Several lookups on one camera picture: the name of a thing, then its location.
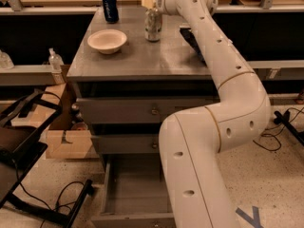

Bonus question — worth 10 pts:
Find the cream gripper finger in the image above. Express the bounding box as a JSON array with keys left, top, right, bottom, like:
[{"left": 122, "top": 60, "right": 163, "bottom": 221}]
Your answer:
[{"left": 142, "top": 0, "right": 156, "bottom": 9}]

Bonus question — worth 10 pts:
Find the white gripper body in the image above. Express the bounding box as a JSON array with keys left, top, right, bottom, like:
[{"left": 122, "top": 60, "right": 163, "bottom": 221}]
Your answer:
[{"left": 156, "top": 0, "right": 178, "bottom": 15}]

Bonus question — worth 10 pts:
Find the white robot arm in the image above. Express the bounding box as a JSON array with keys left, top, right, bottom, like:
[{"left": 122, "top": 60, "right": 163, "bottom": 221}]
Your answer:
[{"left": 153, "top": 0, "right": 271, "bottom": 228}]

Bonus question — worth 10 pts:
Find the blue soda can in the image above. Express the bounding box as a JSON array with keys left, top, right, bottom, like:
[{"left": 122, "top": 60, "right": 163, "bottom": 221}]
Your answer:
[{"left": 102, "top": 0, "right": 119, "bottom": 23}]

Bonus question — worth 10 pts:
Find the grey drawer cabinet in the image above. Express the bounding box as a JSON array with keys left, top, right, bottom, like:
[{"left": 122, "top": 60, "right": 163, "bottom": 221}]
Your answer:
[{"left": 66, "top": 6, "right": 242, "bottom": 173}]

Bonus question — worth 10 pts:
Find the grey top drawer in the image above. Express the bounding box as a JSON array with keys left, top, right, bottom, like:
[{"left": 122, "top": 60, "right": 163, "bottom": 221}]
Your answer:
[{"left": 77, "top": 97, "right": 219, "bottom": 124}]

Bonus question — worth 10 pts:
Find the grey drawer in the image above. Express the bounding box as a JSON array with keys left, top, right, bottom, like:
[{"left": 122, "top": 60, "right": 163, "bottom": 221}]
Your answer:
[
  {"left": 77, "top": 97, "right": 219, "bottom": 124},
  {"left": 91, "top": 134, "right": 159, "bottom": 154},
  {"left": 91, "top": 153, "right": 176, "bottom": 228}
]

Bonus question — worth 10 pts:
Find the grey middle drawer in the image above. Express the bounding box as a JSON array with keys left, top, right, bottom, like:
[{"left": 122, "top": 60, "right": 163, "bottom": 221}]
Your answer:
[{"left": 91, "top": 134, "right": 159, "bottom": 154}]

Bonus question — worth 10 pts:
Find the grey bottom drawer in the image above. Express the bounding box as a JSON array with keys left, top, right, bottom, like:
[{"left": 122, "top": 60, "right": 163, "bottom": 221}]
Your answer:
[{"left": 91, "top": 153, "right": 176, "bottom": 228}]

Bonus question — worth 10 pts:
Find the blue chip bag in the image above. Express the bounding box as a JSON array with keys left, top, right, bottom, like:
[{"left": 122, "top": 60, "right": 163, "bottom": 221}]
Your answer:
[{"left": 180, "top": 28, "right": 205, "bottom": 63}]

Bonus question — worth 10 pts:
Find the clear plastic bottle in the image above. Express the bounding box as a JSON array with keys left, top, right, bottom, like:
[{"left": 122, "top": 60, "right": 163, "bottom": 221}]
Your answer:
[{"left": 48, "top": 48, "right": 64, "bottom": 71}]

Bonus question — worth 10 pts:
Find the cardboard box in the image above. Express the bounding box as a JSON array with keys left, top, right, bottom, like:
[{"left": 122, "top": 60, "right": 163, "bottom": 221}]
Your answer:
[{"left": 11, "top": 65, "right": 100, "bottom": 161}]

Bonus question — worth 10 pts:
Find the black stand base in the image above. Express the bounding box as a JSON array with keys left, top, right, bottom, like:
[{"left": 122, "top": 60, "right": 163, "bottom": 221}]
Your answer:
[{"left": 275, "top": 111, "right": 304, "bottom": 146}]

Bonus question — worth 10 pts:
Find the black cart frame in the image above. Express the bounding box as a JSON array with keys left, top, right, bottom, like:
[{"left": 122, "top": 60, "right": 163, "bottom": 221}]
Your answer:
[{"left": 0, "top": 89, "right": 94, "bottom": 228}]

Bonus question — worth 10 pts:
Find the black cable on floor left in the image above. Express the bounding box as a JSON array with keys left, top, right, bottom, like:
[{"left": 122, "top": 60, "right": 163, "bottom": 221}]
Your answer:
[{"left": 12, "top": 161, "right": 96, "bottom": 228}]

